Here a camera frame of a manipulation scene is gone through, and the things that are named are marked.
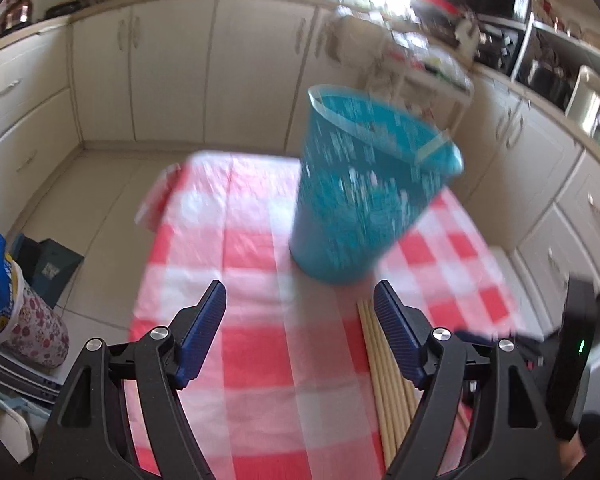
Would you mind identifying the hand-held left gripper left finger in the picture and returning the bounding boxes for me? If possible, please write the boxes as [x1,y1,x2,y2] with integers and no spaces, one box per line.
[35,280,227,480]

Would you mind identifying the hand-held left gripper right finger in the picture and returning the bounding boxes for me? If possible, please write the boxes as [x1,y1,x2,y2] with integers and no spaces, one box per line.
[373,280,563,480]

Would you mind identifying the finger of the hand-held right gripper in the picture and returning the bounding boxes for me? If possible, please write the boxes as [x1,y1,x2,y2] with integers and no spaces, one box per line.
[452,329,551,376]

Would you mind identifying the teal perforated plastic bin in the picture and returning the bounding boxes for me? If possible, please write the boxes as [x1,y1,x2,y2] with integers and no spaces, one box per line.
[289,84,465,285]

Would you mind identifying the red white checkered tablecloth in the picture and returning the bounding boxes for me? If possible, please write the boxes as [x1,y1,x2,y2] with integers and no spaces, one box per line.
[127,150,527,480]

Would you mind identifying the dark box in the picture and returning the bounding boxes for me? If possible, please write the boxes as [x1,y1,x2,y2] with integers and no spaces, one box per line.
[16,234,86,311]

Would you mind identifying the floral print bag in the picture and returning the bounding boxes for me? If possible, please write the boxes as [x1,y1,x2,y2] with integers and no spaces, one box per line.
[0,260,72,372]

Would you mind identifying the cream kitchen cabinets with drawers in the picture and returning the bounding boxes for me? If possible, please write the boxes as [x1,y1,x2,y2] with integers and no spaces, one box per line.
[455,67,600,321]

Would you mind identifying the steel toaster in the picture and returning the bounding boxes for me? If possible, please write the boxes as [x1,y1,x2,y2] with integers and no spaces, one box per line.
[564,64,600,137]

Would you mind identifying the cream kitchen cabinets with doors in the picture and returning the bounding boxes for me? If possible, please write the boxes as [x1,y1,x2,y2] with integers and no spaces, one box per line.
[0,0,346,241]

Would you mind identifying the white kitchen trolley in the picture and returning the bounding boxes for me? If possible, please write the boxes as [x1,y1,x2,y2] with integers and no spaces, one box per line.
[330,4,477,133]

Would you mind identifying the metal kettle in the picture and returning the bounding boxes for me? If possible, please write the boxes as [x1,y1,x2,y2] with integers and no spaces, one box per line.
[0,0,35,37]

